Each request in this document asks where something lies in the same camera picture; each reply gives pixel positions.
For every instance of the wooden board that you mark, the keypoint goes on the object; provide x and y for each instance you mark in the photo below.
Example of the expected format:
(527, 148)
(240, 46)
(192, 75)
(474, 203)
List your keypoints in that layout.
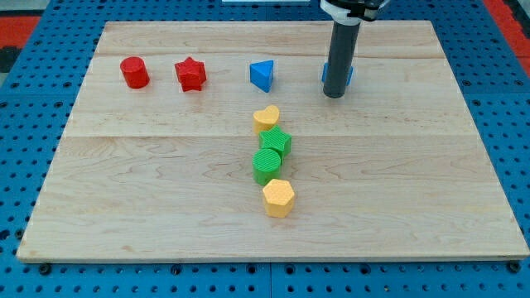
(395, 171)

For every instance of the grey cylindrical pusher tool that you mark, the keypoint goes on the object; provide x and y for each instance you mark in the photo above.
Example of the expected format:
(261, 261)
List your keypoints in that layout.
(342, 45)

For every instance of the blue block behind tool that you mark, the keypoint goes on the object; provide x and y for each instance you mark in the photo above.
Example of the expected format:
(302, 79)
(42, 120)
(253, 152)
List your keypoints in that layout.
(349, 78)

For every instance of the green cylinder block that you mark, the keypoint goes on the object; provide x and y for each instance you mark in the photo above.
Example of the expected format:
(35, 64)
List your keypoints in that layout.
(266, 166)

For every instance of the yellow heart block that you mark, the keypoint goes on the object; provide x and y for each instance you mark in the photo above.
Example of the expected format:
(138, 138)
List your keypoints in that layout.
(265, 119)

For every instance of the green star block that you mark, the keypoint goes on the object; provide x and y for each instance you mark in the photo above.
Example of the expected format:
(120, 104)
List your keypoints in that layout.
(276, 139)

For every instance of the red cylinder block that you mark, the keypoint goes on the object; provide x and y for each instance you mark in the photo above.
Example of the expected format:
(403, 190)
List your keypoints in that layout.
(134, 72)

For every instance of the robot arm white end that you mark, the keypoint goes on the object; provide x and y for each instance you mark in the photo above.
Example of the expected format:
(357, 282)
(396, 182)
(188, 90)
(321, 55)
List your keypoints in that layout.
(352, 12)

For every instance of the yellow hexagon block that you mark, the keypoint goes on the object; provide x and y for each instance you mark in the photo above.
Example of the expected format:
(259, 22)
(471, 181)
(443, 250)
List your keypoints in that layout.
(278, 198)

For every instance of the red star block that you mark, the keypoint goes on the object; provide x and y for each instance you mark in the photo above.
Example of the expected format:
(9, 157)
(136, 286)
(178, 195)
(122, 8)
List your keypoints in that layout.
(191, 74)

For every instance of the blue triangle block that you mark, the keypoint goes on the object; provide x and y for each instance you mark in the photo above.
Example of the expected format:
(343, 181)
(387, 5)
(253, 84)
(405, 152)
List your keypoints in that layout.
(261, 74)

